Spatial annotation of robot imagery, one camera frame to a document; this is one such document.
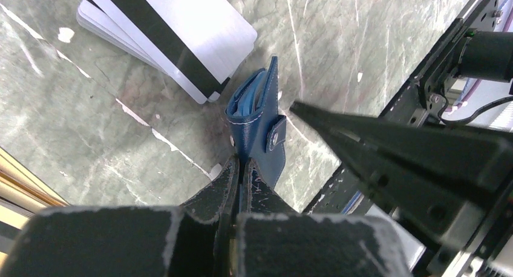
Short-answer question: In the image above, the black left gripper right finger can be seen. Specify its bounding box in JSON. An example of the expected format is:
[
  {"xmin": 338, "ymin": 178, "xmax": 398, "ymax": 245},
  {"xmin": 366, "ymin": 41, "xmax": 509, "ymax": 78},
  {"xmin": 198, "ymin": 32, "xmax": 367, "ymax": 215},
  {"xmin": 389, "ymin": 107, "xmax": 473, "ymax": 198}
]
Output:
[{"xmin": 236, "ymin": 160, "xmax": 411, "ymax": 276}]

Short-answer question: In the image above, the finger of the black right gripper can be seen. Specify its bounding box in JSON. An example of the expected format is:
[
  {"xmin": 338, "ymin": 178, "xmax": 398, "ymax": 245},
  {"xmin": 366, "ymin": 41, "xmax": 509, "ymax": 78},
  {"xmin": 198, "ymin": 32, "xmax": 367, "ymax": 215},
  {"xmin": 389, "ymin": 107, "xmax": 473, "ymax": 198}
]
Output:
[{"xmin": 290, "ymin": 101, "xmax": 512, "ymax": 243}]

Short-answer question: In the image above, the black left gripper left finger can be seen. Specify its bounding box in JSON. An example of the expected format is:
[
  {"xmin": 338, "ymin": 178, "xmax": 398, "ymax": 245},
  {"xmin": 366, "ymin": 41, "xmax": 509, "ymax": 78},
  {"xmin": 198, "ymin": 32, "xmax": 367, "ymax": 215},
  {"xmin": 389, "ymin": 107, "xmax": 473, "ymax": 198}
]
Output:
[{"xmin": 1, "ymin": 156, "xmax": 240, "ymax": 276}]

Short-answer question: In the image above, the blue leather card holder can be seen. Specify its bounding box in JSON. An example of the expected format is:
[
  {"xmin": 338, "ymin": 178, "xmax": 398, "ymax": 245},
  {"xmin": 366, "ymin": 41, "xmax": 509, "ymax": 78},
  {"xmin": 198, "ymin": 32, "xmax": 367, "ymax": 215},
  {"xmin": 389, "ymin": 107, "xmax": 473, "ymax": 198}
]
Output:
[{"xmin": 225, "ymin": 56, "xmax": 287, "ymax": 188}]

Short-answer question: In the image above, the gold card stack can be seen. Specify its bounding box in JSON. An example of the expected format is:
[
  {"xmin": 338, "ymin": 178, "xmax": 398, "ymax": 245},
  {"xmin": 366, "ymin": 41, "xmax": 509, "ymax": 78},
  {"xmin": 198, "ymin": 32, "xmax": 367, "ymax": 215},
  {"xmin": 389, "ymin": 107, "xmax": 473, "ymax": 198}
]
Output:
[{"xmin": 1, "ymin": 149, "xmax": 69, "ymax": 263}]

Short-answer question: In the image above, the white card stack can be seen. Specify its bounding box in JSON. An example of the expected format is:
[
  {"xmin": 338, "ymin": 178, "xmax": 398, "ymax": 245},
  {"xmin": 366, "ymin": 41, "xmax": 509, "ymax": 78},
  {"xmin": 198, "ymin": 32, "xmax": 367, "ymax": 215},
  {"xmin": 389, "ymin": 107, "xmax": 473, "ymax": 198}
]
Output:
[{"xmin": 92, "ymin": 0, "xmax": 257, "ymax": 104}]

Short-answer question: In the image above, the black base frame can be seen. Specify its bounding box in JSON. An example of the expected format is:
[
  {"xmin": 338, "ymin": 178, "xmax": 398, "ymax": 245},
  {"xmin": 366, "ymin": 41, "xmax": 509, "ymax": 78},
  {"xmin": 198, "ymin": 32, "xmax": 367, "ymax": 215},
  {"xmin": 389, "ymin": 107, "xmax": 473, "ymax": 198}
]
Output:
[{"xmin": 342, "ymin": 0, "xmax": 512, "ymax": 276}]

